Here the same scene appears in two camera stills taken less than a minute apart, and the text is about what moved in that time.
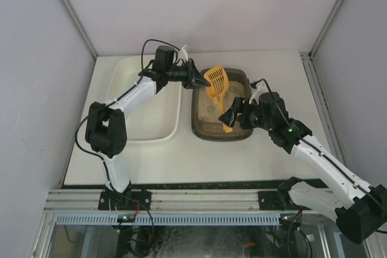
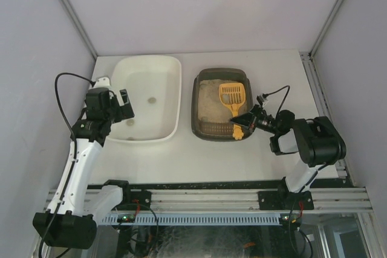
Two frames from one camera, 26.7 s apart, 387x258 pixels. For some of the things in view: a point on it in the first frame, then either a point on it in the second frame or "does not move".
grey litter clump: x=211 y=109 -> x=226 y=98
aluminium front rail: x=59 y=199 does not move
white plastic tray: x=156 y=119 does not move
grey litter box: x=205 y=124 does not move
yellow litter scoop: x=217 y=78 -> x=233 y=95
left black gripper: x=190 y=74 -> x=120 y=110
